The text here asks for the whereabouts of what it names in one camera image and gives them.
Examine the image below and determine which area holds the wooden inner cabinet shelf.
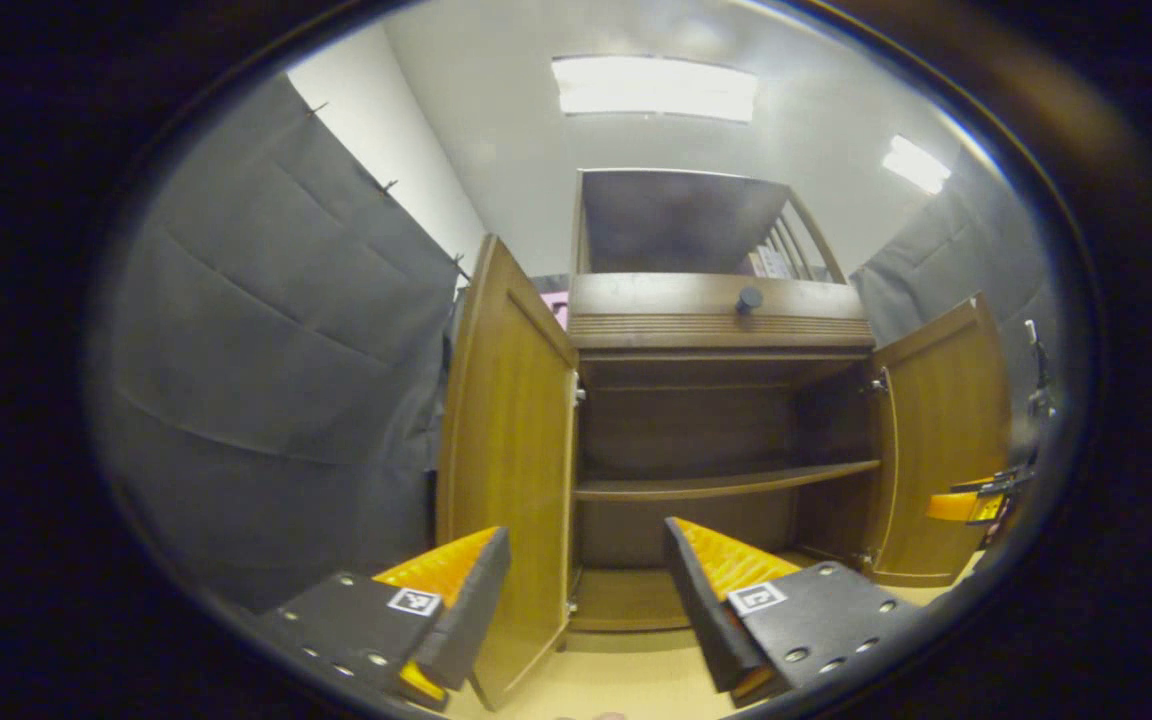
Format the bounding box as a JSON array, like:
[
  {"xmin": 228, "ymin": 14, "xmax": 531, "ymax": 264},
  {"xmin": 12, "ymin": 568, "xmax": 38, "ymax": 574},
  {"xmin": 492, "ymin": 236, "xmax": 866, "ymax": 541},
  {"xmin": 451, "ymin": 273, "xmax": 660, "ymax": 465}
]
[{"xmin": 573, "ymin": 459, "xmax": 883, "ymax": 503}]

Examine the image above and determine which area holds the large ceiling light panel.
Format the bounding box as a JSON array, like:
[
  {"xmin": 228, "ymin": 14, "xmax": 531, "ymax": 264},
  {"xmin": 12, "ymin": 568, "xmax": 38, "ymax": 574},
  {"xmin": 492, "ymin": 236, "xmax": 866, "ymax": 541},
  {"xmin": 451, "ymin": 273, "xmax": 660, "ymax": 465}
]
[{"xmin": 551, "ymin": 55, "xmax": 760, "ymax": 124}]

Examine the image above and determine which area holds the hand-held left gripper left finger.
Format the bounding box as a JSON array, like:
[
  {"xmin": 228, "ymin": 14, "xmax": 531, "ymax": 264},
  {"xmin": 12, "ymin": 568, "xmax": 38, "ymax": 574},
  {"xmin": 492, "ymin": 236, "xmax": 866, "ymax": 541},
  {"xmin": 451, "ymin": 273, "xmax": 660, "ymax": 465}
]
[{"xmin": 261, "ymin": 527, "xmax": 512, "ymax": 713}]

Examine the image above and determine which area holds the small ceiling light panel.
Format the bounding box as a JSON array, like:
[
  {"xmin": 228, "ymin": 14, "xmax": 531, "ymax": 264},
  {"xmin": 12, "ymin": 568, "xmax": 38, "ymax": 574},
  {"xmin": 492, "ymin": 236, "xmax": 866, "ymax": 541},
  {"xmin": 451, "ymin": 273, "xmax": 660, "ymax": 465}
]
[{"xmin": 881, "ymin": 135, "xmax": 953, "ymax": 196}]

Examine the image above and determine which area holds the wooden cabinet door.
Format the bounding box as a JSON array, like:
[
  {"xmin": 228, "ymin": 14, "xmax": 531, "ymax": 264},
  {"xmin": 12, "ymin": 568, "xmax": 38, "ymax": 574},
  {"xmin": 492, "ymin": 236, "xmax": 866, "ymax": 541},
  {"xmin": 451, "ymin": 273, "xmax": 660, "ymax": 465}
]
[
  {"xmin": 861, "ymin": 293, "xmax": 1013, "ymax": 589},
  {"xmin": 436, "ymin": 235, "xmax": 581, "ymax": 712}
]

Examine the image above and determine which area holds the wooden drawer front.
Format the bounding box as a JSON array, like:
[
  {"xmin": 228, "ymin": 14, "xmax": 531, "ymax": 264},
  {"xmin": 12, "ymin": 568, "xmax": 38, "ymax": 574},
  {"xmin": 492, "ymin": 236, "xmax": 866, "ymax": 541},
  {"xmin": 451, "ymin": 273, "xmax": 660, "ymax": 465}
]
[{"xmin": 568, "ymin": 273, "xmax": 877, "ymax": 352}]

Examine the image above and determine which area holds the wooden double-door shoe cabinet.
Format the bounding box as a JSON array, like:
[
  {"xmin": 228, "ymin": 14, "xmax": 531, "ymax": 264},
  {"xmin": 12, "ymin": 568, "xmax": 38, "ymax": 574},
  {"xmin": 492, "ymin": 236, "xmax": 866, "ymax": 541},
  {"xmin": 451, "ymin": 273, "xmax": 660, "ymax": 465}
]
[{"xmin": 436, "ymin": 168, "xmax": 1013, "ymax": 712}]

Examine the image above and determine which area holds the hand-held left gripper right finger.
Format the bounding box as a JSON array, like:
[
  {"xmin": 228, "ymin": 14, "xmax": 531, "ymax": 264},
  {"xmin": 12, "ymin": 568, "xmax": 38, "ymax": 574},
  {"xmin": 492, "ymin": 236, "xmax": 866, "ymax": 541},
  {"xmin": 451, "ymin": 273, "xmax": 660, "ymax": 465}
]
[{"xmin": 663, "ymin": 517, "xmax": 922, "ymax": 709}]

